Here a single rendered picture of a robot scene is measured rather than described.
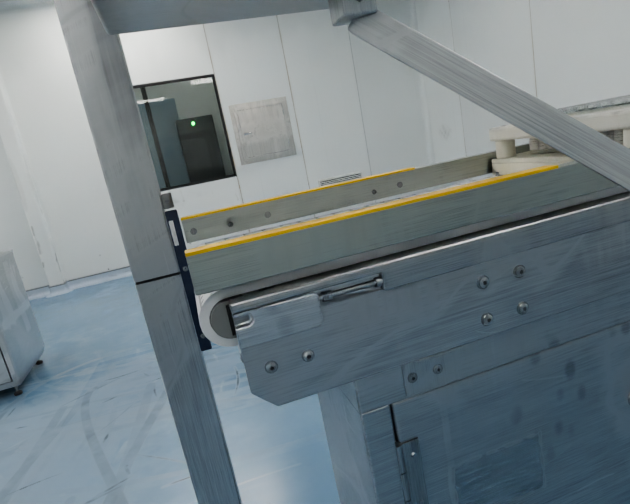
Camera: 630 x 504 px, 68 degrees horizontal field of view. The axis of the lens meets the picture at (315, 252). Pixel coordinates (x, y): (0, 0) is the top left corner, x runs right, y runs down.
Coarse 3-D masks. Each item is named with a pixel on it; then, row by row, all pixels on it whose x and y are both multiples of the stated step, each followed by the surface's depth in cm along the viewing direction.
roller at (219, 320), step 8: (232, 296) 38; (240, 296) 39; (216, 304) 38; (224, 304) 37; (216, 312) 37; (224, 312) 37; (216, 320) 37; (224, 320) 37; (232, 320) 37; (216, 328) 37; (224, 328) 38; (232, 328) 38; (224, 336) 38; (232, 336) 38
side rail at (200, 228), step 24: (528, 144) 73; (432, 168) 69; (456, 168) 70; (480, 168) 72; (312, 192) 65; (336, 192) 66; (360, 192) 67; (384, 192) 68; (216, 216) 61; (240, 216) 62; (264, 216) 63; (288, 216) 64; (192, 240) 61
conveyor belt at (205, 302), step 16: (496, 176) 71; (608, 192) 47; (352, 208) 66; (544, 208) 45; (560, 208) 46; (288, 224) 63; (480, 224) 43; (496, 224) 44; (224, 240) 60; (416, 240) 42; (432, 240) 42; (352, 256) 40; (368, 256) 41; (288, 272) 39; (304, 272) 39; (320, 272) 40; (240, 288) 38; (256, 288) 38; (208, 304) 37; (208, 320) 38; (208, 336) 38
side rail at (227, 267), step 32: (480, 192) 41; (512, 192) 42; (544, 192) 43; (576, 192) 44; (352, 224) 38; (384, 224) 39; (416, 224) 40; (448, 224) 41; (192, 256) 35; (224, 256) 35; (256, 256) 36; (288, 256) 37; (320, 256) 38; (224, 288) 36
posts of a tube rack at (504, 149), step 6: (624, 132) 50; (624, 138) 50; (498, 144) 69; (504, 144) 69; (510, 144) 68; (624, 144) 50; (498, 150) 70; (504, 150) 69; (510, 150) 69; (498, 156) 70; (504, 156) 69; (510, 156) 69
